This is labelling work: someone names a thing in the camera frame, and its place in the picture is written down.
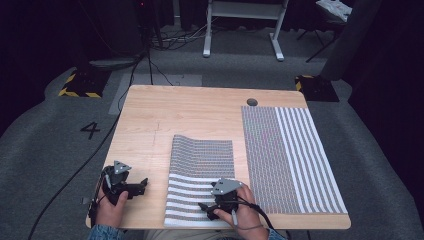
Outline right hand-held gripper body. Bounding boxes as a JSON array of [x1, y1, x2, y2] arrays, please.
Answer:
[[210, 177, 244, 214]]

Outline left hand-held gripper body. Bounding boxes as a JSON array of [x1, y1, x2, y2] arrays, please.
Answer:
[[100, 160, 133, 206]]

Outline stack of striped placemats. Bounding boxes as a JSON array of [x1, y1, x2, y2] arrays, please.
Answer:
[[163, 134, 240, 229]]

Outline striped woven placemat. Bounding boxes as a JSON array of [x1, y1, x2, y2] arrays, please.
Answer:
[[240, 105, 349, 215]]

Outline person's right hand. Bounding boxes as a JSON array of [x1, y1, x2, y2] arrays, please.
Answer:
[[212, 183, 270, 240]]

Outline person's left hand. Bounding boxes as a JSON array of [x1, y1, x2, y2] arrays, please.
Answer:
[[94, 190, 130, 229]]

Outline black yellow striped stand base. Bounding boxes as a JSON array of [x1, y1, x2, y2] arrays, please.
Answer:
[[294, 74, 341, 103], [58, 67, 112, 100]]

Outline dark equipment stand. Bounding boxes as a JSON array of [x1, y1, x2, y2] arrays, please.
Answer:
[[132, 0, 165, 52]]

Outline black folding stand legs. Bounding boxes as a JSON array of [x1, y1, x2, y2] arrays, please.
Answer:
[[295, 19, 345, 64]]

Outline grey curtain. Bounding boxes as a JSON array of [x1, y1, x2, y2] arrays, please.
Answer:
[[319, 0, 383, 81]]

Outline white bag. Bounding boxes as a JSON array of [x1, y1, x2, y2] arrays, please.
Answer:
[[315, 0, 353, 23]]

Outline long black floor cable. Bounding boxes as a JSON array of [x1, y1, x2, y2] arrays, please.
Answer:
[[28, 49, 151, 240]]

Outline left hand-held gripper cable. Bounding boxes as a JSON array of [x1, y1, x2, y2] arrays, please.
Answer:
[[87, 174, 113, 231]]

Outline hand-held gripper cable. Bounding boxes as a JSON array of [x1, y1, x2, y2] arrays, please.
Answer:
[[87, 174, 113, 231], [231, 195, 278, 234]]

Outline right hand-held gripper cable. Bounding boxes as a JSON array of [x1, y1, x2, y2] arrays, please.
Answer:
[[231, 195, 278, 234]]

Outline bundle of floor cables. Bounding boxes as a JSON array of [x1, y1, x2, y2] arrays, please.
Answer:
[[149, 18, 216, 52]]

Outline white desk frame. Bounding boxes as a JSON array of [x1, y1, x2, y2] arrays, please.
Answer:
[[202, 0, 290, 63]]

